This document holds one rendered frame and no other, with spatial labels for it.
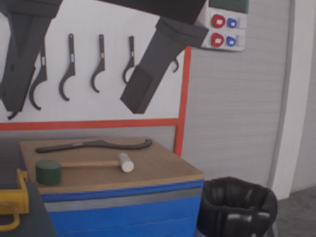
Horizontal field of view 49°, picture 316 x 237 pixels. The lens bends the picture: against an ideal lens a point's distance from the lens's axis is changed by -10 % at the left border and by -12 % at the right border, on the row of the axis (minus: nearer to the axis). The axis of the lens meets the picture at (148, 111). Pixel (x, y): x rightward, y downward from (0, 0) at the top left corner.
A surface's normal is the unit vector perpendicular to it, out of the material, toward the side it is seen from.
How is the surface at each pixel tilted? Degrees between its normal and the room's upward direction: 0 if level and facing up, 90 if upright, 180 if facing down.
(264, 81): 90
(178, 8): 114
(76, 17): 90
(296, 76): 90
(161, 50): 83
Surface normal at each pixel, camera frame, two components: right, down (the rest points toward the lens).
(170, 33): -0.70, -0.02
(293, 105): 0.41, 0.22
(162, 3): 0.57, 0.59
